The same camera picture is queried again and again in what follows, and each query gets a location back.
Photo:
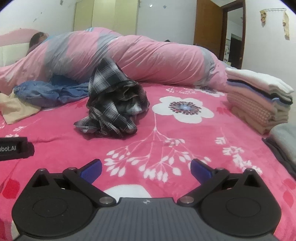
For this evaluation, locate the long hanging yellow cloth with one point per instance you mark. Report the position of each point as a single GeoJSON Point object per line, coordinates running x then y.
{"type": "Point", "coordinates": [286, 25]}

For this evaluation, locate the small hanging yellow cloth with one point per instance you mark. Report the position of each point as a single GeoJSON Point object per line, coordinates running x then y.
{"type": "Point", "coordinates": [263, 15]}

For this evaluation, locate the yellow-green wardrobe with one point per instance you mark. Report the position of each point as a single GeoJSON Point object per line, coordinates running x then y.
{"type": "Point", "coordinates": [104, 16]}

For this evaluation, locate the pink grey duvet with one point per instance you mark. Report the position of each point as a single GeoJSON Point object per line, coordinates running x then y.
{"type": "Point", "coordinates": [150, 60]}

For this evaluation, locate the wooden door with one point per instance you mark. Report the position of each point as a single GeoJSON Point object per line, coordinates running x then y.
{"type": "Point", "coordinates": [208, 23]}

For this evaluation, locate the wall hook rail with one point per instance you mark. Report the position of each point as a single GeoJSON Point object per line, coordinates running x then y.
{"type": "Point", "coordinates": [275, 9]}

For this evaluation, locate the beige cloth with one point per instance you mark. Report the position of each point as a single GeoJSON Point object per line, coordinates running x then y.
{"type": "Point", "coordinates": [16, 111]}

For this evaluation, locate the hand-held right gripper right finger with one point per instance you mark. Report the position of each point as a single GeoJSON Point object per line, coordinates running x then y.
{"type": "Point", "coordinates": [201, 171]}

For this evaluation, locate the dark grey folded garment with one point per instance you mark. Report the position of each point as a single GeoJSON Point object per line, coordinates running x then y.
{"type": "Point", "coordinates": [282, 160]}

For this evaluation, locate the pink floral blanket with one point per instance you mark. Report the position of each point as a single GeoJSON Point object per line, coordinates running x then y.
{"type": "Point", "coordinates": [57, 139]}

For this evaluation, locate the dark cabinet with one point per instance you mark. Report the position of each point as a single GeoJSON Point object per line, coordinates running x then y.
{"type": "Point", "coordinates": [235, 51]}

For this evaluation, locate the blue denim garment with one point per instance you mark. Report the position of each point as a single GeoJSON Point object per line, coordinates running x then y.
{"type": "Point", "coordinates": [34, 92]}

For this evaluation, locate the black white plaid shirt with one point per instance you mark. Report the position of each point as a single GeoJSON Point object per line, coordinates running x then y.
{"type": "Point", "coordinates": [108, 104]}

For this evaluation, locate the stack of folded clothes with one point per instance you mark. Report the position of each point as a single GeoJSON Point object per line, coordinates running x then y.
{"type": "Point", "coordinates": [252, 104]}

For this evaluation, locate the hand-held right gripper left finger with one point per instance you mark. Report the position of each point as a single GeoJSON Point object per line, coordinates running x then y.
{"type": "Point", "coordinates": [91, 171]}

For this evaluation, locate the dark wooden door frame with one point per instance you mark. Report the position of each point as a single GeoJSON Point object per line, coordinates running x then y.
{"type": "Point", "coordinates": [244, 34]}

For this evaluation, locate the pink white headboard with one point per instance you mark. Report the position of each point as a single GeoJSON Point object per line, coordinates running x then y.
{"type": "Point", "coordinates": [11, 53]}

